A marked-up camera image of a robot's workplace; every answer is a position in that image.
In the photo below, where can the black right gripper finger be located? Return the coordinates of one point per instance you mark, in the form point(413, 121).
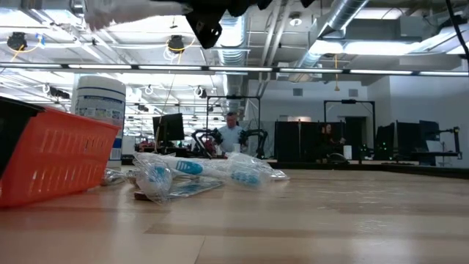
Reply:
point(207, 27)

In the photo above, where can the bagged black comb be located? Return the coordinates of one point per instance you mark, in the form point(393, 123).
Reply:
point(190, 187)

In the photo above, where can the background black robot arm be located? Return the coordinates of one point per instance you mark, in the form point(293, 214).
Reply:
point(199, 141)
point(260, 141)

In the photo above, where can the long LED light bar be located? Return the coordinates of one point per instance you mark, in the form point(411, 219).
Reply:
point(238, 69)

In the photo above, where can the black computer monitor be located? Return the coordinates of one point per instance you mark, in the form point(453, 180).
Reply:
point(168, 127)

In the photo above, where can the person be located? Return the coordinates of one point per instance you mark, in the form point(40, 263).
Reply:
point(231, 137)
point(328, 141)

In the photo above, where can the white wipes canister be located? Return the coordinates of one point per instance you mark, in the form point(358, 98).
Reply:
point(99, 110)

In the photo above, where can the black partition panel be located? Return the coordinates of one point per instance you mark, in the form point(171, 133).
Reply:
point(300, 143)

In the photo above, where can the orange plastic basket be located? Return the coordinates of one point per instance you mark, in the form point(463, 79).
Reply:
point(55, 157)

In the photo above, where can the dark monitor bank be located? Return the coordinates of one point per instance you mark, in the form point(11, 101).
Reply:
point(406, 141)

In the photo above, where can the silver ventilation duct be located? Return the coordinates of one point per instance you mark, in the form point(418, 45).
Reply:
point(234, 55)
point(340, 14)

